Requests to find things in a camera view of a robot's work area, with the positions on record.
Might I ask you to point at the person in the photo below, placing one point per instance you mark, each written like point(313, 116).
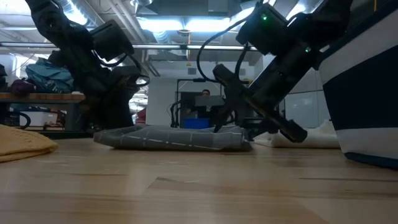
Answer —
point(206, 92)

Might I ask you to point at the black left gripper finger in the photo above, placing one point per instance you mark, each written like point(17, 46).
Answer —
point(122, 116)
point(104, 116)

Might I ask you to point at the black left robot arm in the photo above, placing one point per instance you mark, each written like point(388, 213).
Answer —
point(56, 25)

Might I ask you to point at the white storage box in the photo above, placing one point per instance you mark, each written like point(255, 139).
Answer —
point(37, 118)

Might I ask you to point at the red object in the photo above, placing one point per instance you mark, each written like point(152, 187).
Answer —
point(141, 117)

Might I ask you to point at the grey checked towel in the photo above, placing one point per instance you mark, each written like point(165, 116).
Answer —
point(174, 138)

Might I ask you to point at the blue box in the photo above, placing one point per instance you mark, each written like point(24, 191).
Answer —
point(197, 123)

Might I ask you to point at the ceiling light strip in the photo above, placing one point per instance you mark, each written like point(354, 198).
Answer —
point(161, 46)

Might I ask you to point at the grey laptop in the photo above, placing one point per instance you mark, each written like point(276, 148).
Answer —
point(210, 101)

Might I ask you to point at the white checked towel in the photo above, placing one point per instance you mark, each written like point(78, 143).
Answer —
point(314, 138)

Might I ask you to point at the maroon bag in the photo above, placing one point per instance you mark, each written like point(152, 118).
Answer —
point(21, 87)

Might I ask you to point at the mustard yellow towel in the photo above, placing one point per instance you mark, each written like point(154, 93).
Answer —
point(21, 143)

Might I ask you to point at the whiteboard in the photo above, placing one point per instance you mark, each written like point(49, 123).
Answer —
point(306, 109)

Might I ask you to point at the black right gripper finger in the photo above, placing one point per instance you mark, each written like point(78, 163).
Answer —
point(228, 101)
point(237, 104)

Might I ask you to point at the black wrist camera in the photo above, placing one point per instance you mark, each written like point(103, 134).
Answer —
point(110, 39)
point(264, 31)

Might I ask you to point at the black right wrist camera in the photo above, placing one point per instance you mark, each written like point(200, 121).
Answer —
point(264, 31)

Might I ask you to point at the blue fabric bin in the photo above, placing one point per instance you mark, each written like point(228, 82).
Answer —
point(360, 93)

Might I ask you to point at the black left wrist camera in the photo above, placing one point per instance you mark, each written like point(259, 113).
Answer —
point(110, 39)

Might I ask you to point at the wall vent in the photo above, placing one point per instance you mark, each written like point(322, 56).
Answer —
point(192, 71)

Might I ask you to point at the wooden workbench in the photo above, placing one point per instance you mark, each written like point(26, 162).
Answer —
point(37, 97)

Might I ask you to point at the teal bag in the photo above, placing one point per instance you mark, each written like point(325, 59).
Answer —
point(46, 76)

